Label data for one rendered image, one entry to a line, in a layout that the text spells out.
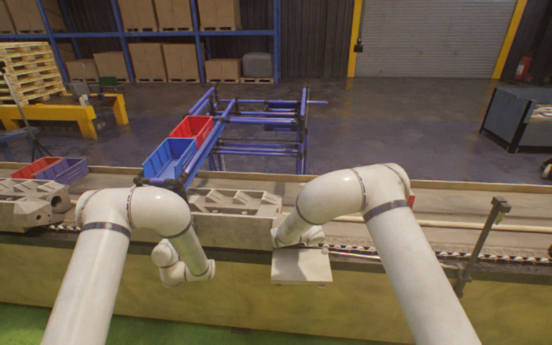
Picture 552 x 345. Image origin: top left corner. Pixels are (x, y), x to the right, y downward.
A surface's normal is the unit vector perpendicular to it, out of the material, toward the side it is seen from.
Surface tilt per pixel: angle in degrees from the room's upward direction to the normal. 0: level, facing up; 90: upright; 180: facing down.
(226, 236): 80
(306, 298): 90
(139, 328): 0
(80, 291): 26
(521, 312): 90
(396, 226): 40
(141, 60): 90
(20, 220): 71
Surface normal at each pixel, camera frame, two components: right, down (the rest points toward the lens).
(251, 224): -0.11, 0.32
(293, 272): -0.01, -0.88
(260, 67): -0.07, 0.53
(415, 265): -0.31, -0.40
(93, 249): 0.22, -0.61
